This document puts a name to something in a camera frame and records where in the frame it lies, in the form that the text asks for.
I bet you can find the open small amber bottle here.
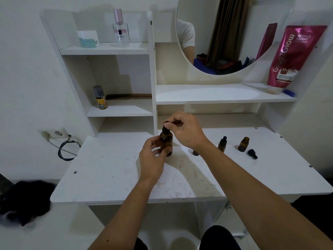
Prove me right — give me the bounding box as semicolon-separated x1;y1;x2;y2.
238;137;250;152

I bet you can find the person's right hand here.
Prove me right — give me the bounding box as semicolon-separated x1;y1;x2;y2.
164;112;209;152

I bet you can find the white wall socket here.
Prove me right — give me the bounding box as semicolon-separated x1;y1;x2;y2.
42;128;69;140

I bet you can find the clear perfume bottle pink cap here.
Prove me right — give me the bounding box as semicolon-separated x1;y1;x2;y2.
112;8;130;48

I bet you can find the person's left forearm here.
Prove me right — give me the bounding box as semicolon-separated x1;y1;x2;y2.
88;177;162;250

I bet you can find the large amber glass bottle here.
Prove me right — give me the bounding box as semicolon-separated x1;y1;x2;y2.
159;132;173;157

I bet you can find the person's leg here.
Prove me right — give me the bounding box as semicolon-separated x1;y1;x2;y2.
133;237;149;250
199;225;242;250

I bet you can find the person's right forearm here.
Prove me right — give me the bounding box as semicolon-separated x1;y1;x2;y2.
194;139;333;250

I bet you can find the person's left leg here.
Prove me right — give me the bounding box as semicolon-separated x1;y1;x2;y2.
133;237;149;250

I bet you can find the white vanity desk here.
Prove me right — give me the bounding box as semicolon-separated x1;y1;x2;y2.
40;9;333;250

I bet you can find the person's left hand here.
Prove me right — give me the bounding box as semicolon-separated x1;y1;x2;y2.
139;135;167;183

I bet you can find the round mirror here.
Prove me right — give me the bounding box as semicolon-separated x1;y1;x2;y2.
176;0;297;76

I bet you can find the brown comb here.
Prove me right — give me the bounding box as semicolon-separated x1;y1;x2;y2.
106;94;152;100

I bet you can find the black cloth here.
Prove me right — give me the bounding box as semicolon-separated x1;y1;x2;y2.
0;179;56;227

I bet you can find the pink refill pouch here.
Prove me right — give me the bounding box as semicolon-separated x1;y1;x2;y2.
267;25;328;95

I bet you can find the black cable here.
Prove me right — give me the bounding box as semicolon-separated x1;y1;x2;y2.
57;135;82;162

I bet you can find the person's right leg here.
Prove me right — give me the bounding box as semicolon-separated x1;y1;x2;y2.
199;225;242;250

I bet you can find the yellow bottle grey cap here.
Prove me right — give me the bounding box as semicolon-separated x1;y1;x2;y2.
93;85;108;110

